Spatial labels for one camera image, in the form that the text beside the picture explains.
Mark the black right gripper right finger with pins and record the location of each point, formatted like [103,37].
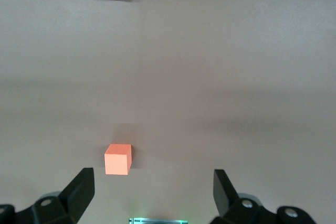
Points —
[236,211]

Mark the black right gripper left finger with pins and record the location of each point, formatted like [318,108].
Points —
[65,208]

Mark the orange foam cube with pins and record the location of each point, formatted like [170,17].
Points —
[116,161]

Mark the brown table cover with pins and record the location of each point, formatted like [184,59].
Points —
[210,77]

